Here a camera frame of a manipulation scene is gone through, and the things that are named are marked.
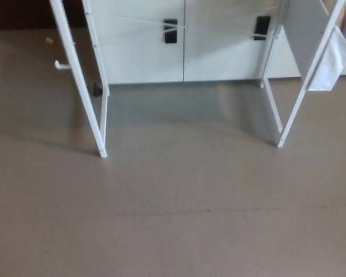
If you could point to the small black floor object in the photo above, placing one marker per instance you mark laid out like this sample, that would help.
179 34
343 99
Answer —
97 89

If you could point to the white cabinet with doors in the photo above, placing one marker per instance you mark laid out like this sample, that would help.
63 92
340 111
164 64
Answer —
219 57

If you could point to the white side hook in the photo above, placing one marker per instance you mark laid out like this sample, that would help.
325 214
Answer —
61 65

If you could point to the white metal drying rack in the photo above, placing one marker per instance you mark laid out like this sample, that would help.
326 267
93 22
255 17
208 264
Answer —
302 86

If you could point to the small yellow floor scrap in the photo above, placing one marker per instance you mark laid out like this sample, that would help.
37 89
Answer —
48 40

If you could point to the grey partition panel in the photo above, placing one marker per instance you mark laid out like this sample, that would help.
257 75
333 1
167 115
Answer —
308 31

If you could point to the white hanging cloth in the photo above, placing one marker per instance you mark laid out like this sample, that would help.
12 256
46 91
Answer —
330 63

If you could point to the white metal desk leg frame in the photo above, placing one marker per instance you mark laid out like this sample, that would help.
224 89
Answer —
86 95

